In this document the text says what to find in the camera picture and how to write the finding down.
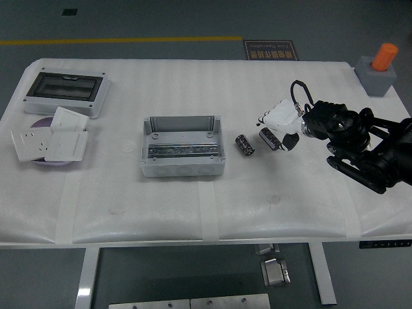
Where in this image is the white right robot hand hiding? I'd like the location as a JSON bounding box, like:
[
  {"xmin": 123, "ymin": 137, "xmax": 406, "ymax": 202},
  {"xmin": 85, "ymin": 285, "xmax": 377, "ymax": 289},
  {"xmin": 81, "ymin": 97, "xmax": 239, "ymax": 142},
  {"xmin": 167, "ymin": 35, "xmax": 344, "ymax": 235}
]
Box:
[{"xmin": 256, "ymin": 98, "xmax": 306, "ymax": 152}]

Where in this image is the black cylindrical battery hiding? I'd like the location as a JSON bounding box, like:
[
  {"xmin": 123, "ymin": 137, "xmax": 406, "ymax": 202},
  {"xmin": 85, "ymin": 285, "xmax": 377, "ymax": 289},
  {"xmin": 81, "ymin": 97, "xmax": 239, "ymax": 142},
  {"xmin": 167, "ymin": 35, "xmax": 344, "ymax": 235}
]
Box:
[
  {"xmin": 259, "ymin": 127, "xmax": 282, "ymax": 151},
  {"xmin": 234, "ymin": 133, "xmax": 256, "ymax": 157}
]

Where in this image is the open grey junction box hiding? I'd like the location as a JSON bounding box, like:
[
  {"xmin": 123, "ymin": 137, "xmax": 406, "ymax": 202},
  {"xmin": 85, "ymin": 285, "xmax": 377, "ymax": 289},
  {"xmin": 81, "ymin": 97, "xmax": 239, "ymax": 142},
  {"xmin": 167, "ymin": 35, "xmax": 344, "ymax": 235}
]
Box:
[{"xmin": 139, "ymin": 115, "xmax": 226, "ymax": 178}]

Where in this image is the grey box with dark window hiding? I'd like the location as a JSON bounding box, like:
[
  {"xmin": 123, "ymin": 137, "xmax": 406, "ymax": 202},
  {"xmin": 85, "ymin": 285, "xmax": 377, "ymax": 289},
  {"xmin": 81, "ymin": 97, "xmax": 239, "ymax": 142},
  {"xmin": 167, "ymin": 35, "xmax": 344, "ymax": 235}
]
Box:
[{"xmin": 23, "ymin": 66, "xmax": 111, "ymax": 120}]

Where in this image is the black floor sign mat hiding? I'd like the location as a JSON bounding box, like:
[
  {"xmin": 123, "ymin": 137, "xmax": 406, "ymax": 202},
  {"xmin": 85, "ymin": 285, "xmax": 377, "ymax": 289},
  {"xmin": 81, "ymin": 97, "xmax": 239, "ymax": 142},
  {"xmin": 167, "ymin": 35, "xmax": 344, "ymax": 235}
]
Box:
[{"xmin": 243, "ymin": 39, "xmax": 300, "ymax": 61}]

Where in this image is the grey block holder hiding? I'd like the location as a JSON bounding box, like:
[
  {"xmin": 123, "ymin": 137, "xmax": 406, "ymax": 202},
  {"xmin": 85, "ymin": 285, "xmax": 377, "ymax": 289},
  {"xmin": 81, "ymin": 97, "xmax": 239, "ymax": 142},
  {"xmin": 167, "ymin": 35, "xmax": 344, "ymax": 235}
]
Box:
[{"xmin": 354, "ymin": 55, "xmax": 398, "ymax": 97}]

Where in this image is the white foam table mat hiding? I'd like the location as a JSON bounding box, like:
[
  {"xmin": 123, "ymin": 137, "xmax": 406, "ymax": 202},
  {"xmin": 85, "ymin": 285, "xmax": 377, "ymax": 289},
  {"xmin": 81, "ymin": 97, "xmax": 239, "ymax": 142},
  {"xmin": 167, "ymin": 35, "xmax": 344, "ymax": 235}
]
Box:
[{"xmin": 0, "ymin": 57, "xmax": 412, "ymax": 245}]

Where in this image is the orange cylinder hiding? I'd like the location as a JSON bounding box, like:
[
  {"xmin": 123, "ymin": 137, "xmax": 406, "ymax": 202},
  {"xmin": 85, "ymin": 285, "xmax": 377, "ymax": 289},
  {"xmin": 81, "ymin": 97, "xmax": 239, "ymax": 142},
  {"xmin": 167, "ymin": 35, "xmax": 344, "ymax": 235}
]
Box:
[{"xmin": 370, "ymin": 42, "xmax": 399, "ymax": 72}]

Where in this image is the silver metal hinge block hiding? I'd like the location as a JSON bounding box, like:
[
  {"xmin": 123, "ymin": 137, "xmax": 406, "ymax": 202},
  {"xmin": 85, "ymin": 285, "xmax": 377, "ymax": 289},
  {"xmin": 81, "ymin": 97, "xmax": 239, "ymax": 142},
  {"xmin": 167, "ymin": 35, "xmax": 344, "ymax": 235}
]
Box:
[{"xmin": 260, "ymin": 257, "xmax": 292, "ymax": 288}]

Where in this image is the black table control panel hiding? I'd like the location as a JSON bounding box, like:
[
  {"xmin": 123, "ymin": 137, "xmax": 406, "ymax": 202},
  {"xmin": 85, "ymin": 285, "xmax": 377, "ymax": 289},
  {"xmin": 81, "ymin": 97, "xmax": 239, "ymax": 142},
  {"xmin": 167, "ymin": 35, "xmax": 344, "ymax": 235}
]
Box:
[{"xmin": 359, "ymin": 239, "xmax": 412, "ymax": 249}]

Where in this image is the white table leg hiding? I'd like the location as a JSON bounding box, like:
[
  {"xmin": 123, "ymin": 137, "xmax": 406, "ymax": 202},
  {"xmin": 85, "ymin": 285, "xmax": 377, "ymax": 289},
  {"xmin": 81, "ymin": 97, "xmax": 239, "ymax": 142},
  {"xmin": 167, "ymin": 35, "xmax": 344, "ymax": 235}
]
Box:
[
  {"xmin": 307, "ymin": 241, "xmax": 338, "ymax": 306},
  {"xmin": 74, "ymin": 247, "xmax": 101, "ymax": 309}
]

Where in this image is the yellow floor tape line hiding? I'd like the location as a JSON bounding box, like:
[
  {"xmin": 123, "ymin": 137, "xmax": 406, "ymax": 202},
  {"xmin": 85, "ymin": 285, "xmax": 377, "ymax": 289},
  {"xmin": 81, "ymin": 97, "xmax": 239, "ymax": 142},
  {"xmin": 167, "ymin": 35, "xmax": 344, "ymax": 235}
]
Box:
[{"xmin": 0, "ymin": 35, "xmax": 243, "ymax": 46}]

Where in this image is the white tape strip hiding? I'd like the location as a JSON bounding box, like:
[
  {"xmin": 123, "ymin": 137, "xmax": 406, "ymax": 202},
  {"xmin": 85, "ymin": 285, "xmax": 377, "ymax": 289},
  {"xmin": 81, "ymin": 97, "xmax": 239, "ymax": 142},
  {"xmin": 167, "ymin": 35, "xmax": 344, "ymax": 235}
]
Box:
[{"xmin": 54, "ymin": 175, "xmax": 81, "ymax": 245}]

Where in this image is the purple round plate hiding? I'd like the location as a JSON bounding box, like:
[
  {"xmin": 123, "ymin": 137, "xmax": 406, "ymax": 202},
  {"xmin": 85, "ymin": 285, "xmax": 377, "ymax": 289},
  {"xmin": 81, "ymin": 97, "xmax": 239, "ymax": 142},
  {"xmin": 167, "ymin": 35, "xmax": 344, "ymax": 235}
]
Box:
[{"xmin": 30, "ymin": 117, "xmax": 77, "ymax": 167}]

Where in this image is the metal mounting rail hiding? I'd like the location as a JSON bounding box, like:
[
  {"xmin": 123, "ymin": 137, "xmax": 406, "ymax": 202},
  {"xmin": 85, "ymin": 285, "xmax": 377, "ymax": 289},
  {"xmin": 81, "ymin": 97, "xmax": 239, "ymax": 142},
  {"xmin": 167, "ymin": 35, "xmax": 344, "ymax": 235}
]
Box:
[{"xmin": 147, "ymin": 142, "xmax": 223, "ymax": 158}]

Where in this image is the small silver metal bracket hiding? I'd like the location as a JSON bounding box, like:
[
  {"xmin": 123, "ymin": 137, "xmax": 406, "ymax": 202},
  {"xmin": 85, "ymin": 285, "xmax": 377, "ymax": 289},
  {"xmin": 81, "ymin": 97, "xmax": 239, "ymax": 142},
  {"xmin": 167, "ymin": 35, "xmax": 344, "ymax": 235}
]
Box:
[{"xmin": 254, "ymin": 243, "xmax": 280, "ymax": 256}]

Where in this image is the grey metal base plate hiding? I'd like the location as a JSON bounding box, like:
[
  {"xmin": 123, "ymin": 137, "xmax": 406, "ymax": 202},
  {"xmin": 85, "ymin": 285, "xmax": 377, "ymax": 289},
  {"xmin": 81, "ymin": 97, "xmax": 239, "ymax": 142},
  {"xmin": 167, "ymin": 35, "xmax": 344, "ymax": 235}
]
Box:
[
  {"xmin": 108, "ymin": 299, "xmax": 191, "ymax": 309},
  {"xmin": 189, "ymin": 293, "xmax": 271, "ymax": 309}
]

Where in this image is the white wall switch panel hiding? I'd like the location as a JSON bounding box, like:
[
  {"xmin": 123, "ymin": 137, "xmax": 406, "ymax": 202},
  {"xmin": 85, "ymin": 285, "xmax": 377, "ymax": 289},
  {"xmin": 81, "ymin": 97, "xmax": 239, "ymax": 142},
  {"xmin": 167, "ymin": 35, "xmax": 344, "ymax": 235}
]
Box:
[
  {"xmin": 44, "ymin": 130, "xmax": 89, "ymax": 162},
  {"xmin": 50, "ymin": 106, "xmax": 90, "ymax": 132}
]

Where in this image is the white wall socket panel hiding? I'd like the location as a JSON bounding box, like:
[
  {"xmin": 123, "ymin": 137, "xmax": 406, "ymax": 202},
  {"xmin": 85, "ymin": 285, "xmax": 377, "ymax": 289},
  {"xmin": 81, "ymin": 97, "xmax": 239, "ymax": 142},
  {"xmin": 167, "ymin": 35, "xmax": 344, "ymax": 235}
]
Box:
[{"xmin": 10, "ymin": 127, "xmax": 54, "ymax": 163}]

